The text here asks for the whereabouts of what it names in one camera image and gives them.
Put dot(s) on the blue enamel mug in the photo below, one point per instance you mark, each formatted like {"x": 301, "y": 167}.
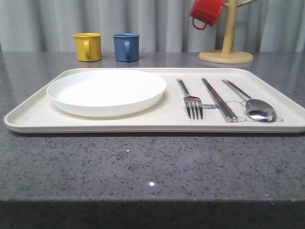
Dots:
{"x": 126, "y": 46}

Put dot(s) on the wooden mug tree stand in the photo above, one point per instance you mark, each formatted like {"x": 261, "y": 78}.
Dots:
{"x": 227, "y": 55}

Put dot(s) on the silver metal fork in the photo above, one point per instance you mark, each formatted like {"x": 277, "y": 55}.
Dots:
{"x": 193, "y": 104}

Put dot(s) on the silver metal spoon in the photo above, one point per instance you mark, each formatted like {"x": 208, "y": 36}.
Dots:
{"x": 257, "y": 110}

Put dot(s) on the grey pleated curtain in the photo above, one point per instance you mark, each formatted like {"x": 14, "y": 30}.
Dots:
{"x": 163, "y": 25}

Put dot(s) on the white round plate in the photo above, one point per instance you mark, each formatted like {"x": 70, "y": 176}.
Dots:
{"x": 106, "y": 93}

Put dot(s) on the cream rabbit serving tray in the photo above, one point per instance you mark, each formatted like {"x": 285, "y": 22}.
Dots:
{"x": 37, "y": 114}

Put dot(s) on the red enamel mug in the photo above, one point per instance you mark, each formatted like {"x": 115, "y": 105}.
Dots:
{"x": 206, "y": 11}

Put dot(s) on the yellow enamel mug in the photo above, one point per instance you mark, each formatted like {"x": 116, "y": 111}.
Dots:
{"x": 88, "y": 46}

